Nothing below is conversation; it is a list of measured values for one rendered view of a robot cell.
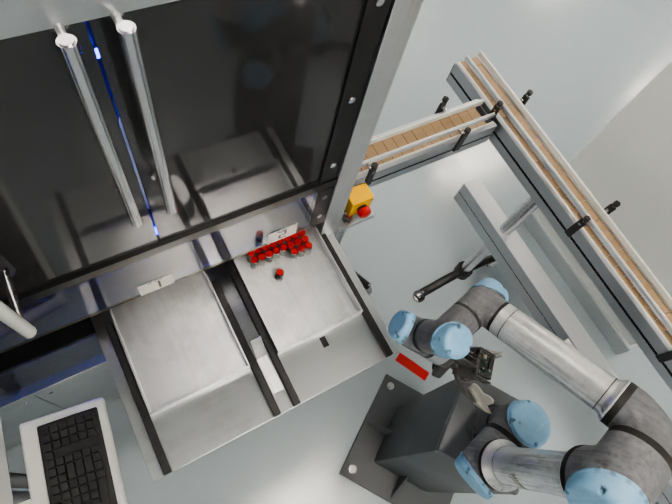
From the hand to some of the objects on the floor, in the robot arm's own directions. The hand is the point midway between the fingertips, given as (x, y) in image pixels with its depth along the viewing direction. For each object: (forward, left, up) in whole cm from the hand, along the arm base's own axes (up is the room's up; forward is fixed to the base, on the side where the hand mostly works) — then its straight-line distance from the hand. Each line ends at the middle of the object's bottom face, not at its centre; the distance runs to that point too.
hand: (494, 384), depth 131 cm
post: (+60, -23, -100) cm, 119 cm away
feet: (0, -78, -100) cm, 127 cm away
